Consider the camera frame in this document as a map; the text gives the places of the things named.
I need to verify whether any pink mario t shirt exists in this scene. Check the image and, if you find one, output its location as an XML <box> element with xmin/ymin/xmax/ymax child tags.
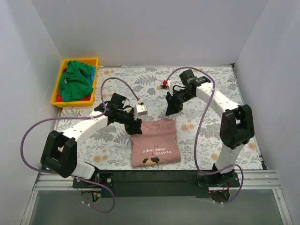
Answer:
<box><xmin>131</xmin><ymin>118</ymin><xmax>181</xmax><ymax>168</ymax></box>

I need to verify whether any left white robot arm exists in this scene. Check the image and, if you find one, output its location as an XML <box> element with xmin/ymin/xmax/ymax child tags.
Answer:
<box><xmin>40</xmin><ymin>93</ymin><xmax>147</xmax><ymax>188</ymax></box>

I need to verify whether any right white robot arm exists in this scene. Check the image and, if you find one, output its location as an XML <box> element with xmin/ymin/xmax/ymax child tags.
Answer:
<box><xmin>161</xmin><ymin>67</ymin><xmax>255</xmax><ymax>187</ymax></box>

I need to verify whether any blue t shirt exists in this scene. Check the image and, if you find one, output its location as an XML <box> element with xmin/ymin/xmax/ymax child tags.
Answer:
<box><xmin>87</xmin><ymin>66</ymin><xmax>97</xmax><ymax>86</ymax></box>

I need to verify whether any green t shirt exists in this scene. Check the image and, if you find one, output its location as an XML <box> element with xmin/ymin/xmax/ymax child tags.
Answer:
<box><xmin>59</xmin><ymin>60</ymin><xmax>94</xmax><ymax>102</ymax></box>

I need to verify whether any yellow plastic bin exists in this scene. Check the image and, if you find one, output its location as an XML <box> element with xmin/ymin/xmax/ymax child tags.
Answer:
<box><xmin>51</xmin><ymin>58</ymin><xmax>99</xmax><ymax>108</ymax></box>

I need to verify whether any red t shirt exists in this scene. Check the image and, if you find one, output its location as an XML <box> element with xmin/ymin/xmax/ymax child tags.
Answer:
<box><xmin>56</xmin><ymin>91</ymin><xmax>64</xmax><ymax>102</ymax></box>

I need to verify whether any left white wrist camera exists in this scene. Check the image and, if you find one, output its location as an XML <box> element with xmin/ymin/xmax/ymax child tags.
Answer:
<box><xmin>134</xmin><ymin>104</ymin><xmax>148</xmax><ymax>119</ymax></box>

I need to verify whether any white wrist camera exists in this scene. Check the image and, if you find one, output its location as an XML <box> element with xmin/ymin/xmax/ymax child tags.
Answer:
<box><xmin>134</xmin><ymin>104</ymin><xmax>148</xmax><ymax>119</ymax></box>
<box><xmin>160</xmin><ymin>80</ymin><xmax>173</xmax><ymax>95</ymax></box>

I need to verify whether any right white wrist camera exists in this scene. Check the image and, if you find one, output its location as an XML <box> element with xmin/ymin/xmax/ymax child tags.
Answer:
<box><xmin>160</xmin><ymin>80</ymin><xmax>173</xmax><ymax>95</ymax></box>

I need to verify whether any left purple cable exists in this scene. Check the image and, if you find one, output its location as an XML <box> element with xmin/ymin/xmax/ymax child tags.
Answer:
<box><xmin>20</xmin><ymin>77</ymin><xmax>144</xmax><ymax>213</ymax></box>

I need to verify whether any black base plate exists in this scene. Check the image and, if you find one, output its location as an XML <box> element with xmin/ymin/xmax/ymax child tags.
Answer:
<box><xmin>72</xmin><ymin>170</ymin><xmax>241</xmax><ymax>198</ymax></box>

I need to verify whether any aluminium frame rail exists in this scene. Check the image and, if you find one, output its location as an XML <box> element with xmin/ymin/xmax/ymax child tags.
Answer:
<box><xmin>34</xmin><ymin>170</ymin><xmax>280</xmax><ymax>191</ymax></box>

